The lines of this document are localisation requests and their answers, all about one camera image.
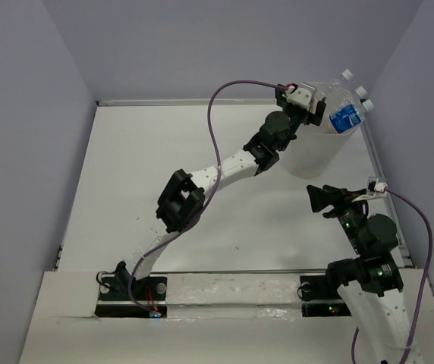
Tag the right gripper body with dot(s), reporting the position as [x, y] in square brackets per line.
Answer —
[348, 213]

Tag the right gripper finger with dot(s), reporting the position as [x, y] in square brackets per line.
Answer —
[337, 194]
[318, 199]

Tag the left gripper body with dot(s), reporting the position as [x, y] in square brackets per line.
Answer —
[305, 117]

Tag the blue label plastic bottle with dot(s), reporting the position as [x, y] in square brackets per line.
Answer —
[350, 116]

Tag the clear bottle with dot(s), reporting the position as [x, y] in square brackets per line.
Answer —
[334, 89]
[353, 97]

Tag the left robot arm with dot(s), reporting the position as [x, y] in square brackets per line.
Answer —
[187, 195]

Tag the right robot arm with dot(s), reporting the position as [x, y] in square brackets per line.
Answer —
[370, 284]

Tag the white octagonal plastic bin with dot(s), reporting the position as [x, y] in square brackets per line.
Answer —
[313, 150]

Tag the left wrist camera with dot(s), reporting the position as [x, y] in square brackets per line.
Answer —
[301, 95]

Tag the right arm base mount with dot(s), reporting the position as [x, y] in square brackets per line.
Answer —
[319, 300]

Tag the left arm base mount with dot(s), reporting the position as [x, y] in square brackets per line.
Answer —
[120, 298]

